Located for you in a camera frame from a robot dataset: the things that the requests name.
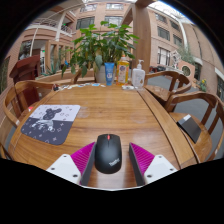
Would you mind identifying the green potted plant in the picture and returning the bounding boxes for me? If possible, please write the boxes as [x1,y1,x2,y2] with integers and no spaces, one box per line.
[61,20,140,84]

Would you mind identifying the white sculpture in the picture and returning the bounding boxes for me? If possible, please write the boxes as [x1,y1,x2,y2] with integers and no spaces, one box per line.
[169,49,183,71]

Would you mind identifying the black notebook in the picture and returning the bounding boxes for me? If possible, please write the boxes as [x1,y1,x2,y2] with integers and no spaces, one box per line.
[176,114,202,144]

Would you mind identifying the grey white printed mouse pad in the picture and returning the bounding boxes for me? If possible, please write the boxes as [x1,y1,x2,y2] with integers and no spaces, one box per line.
[20,104,82,146]

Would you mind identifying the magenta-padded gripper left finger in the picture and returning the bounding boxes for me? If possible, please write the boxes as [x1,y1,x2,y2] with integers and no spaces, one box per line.
[45,142,98,187]

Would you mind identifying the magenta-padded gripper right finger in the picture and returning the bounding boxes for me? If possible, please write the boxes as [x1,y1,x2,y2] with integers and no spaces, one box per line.
[128,142,178,187]

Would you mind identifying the small white packet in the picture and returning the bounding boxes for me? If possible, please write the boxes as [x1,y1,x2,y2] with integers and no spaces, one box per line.
[121,84,136,91]

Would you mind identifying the black computer mouse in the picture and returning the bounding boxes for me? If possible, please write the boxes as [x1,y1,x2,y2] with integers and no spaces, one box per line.
[94,133,123,175]

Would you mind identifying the dark red wooden lectern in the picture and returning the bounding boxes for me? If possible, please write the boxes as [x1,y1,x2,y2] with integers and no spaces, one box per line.
[9,54,42,84]

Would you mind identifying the scattered small cards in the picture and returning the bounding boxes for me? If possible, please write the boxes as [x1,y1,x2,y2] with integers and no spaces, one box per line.
[53,82,106,91]

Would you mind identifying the wooden armchair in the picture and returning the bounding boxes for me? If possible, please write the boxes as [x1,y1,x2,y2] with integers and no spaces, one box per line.
[3,79,55,128]
[164,91,224,163]
[0,142,11,160]
[143,70,193,105]
[72,68,98,85]

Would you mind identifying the yellow flowering plant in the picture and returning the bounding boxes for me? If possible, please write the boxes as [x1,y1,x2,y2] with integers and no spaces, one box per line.
[198,78,208,93]

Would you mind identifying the blue tube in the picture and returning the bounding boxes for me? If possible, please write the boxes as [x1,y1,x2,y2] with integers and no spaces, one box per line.
[104,62,116,87]

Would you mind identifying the white pump bottle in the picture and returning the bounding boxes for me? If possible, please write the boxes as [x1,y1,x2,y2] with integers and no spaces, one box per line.
[131,59,146,89]

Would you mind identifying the yellow liquid bottle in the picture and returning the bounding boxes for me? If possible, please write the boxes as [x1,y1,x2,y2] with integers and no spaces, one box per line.
[116,54,130,86]

